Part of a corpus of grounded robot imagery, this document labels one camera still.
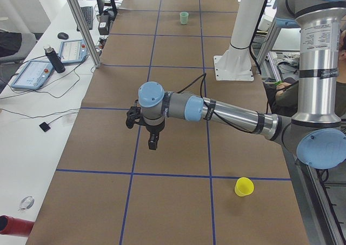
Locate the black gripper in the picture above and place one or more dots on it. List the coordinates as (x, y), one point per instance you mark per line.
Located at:
(154, 128)

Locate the yellow plastic cup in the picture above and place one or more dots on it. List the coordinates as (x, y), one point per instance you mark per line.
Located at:
(244, 187)

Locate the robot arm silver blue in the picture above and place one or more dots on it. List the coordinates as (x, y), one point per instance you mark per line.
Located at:
(313, 133)

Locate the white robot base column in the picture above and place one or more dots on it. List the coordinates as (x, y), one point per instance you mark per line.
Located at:
(235, 63)

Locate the green plastic cup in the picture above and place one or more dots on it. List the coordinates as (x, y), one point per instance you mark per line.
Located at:
(183, 16)

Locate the small black box device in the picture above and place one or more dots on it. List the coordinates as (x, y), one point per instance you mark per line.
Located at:
(44, 126)

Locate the black power adapter box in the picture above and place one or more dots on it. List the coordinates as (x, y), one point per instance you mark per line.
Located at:
(104, 25)

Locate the far blue teach pendant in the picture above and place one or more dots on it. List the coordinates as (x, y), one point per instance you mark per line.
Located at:
(72, 51)

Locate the blue teach pendant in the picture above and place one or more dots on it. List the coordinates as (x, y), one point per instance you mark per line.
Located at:
(33, 75)
(72, 51)

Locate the black water bottle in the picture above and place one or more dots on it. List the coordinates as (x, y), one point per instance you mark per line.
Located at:
(54, 59)

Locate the black computer mouse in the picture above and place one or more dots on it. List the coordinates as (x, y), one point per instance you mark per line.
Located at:
(62, 35)

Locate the near blue teach pendant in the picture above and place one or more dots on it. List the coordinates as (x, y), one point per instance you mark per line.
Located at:
(33, 75)

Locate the seated person dark clothes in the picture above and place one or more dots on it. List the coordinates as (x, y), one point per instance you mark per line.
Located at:
(283, 98)

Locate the black keyboard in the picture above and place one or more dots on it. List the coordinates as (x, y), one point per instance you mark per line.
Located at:
(88, 14)

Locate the clear tape roll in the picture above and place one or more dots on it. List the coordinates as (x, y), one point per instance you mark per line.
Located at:
(26, 203)

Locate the grey office chair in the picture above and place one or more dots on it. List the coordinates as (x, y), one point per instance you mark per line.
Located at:
(16, 46)

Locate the red cylindrical object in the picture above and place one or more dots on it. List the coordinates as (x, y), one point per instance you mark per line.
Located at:
(16, 226)

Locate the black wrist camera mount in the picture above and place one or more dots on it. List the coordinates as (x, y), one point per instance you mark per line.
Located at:
(134, 116)

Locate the aluminium frame post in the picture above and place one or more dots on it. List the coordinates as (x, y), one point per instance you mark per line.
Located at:
(84, 30)

